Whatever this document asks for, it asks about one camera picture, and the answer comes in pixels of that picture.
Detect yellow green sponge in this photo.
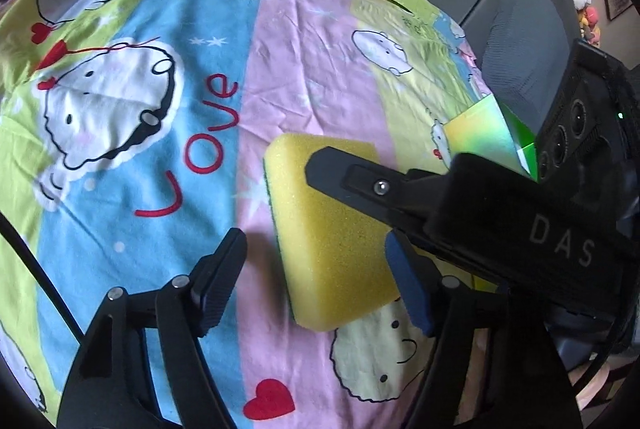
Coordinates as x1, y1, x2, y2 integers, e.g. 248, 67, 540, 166
264, 134, 399, 331

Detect green white cardboard box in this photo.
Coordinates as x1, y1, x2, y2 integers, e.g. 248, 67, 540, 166
431, 94, 538, 180

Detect blue-grey large pillow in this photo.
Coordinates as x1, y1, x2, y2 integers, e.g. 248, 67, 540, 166
480, 0, 570, 134

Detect stuffed plush toys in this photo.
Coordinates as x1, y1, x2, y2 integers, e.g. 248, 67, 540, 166
573, 0, 601, 48

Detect colourful cartoon bedsheet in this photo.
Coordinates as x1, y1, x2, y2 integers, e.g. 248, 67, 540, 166
1, 0, 489, 428

